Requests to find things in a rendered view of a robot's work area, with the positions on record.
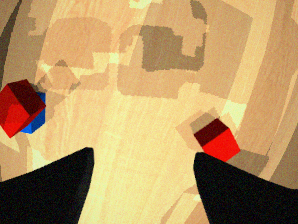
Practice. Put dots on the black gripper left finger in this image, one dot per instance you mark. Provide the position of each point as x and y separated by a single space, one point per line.
53 194

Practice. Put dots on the red cube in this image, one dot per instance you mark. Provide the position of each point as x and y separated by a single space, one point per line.
217 140
19 105

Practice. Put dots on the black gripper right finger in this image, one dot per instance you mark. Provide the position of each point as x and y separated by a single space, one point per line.
233 196

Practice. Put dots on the blue cube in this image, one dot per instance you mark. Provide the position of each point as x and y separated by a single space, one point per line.
40 119

